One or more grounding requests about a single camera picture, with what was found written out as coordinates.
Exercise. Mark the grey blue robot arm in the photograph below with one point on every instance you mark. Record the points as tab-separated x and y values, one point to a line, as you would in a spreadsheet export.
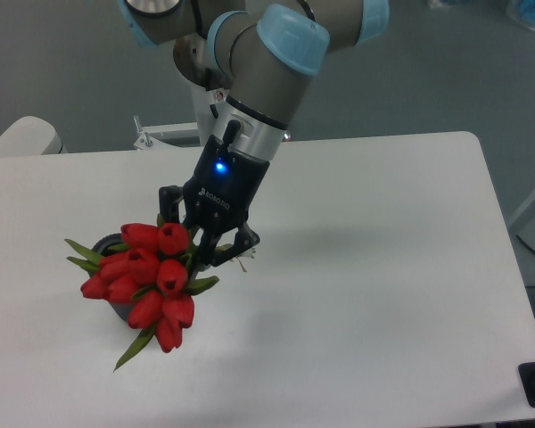
265	61

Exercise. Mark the white chair back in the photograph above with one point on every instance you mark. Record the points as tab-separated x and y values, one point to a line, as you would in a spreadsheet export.
30	136

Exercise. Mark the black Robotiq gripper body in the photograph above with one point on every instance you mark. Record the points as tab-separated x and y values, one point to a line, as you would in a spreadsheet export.
219	194

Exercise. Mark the blue plastic bag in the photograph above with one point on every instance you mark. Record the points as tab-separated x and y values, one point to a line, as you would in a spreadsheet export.
521	12

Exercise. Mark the metal base frame bracket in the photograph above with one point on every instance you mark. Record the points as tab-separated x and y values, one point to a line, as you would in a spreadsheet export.
160	134

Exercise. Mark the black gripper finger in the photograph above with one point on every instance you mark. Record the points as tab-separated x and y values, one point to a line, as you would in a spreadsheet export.
211	254
171	199

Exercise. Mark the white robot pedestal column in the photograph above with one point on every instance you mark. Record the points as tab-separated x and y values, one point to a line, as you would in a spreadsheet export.
209	86

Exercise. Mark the dark grey ribbed vase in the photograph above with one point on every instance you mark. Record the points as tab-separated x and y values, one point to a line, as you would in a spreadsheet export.
103	247

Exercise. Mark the red tulip bouquet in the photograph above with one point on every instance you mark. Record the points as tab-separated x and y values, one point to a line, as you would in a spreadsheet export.
156	270

